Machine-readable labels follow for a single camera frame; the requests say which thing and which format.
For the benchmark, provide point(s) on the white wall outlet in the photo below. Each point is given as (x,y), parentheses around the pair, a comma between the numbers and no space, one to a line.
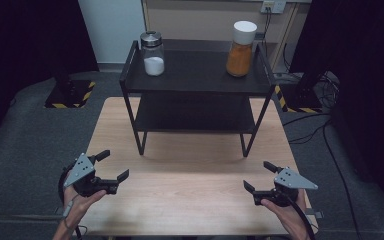
(276,6)

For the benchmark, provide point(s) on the black curtain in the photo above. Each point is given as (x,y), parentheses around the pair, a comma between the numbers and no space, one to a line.
(363,66)
(30,40)

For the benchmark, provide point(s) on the person's right hand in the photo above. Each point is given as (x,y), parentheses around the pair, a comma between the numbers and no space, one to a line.
(290,216)

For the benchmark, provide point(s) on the black stand base striped edge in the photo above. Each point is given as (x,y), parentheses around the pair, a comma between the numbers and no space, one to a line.
(300,98)
(70,95)

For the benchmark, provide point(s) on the person's left hand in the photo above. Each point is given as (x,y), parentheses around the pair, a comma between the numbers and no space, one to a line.
(80,205)

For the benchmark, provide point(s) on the grey table edge bracket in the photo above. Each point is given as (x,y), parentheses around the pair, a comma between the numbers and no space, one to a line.
(316,213)

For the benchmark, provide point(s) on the black two-tier shelf rack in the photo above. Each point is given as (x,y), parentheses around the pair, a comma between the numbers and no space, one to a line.
(193,73)

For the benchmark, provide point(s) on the glass salt jar metal lid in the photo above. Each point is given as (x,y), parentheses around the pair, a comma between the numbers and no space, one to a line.
(153,65)

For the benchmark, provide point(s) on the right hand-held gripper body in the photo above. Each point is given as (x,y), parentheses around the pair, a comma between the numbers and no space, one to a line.
(293,180)

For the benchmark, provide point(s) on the orange spice jar white lid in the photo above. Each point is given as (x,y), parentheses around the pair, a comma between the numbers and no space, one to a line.
(238,60)

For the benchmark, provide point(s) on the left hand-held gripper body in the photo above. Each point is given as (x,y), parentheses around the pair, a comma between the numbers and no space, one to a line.
(80,171)

